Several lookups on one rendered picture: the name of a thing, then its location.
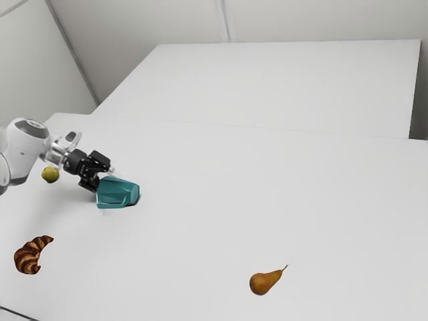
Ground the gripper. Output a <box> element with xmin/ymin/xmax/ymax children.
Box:
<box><xmin>63</xmin><ymin>148</ymin><xmax>122</xmax><ymax>193</ymax></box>

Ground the teal faceted mug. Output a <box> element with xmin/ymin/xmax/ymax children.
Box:
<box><xmin>95</xmin><ymin>177</ymin><xmax>141</xmax><ymax>210</ymax></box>

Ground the green apple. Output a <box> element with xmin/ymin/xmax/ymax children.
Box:
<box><xmin>41</xmin><ymin>166</ymin><xmax>60</xmax><ymax>184</ymax></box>

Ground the brown croissant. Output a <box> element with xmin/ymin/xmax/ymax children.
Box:
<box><xmin>13</xmin><ymin>235</ymin><xmax>55</xmax><ymax>276</ymax></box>

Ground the brown pear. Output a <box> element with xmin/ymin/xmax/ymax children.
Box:
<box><xmin>249</xmin><ymin>264</ymin><xmax>290</xmax><ymax>296</ymax></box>

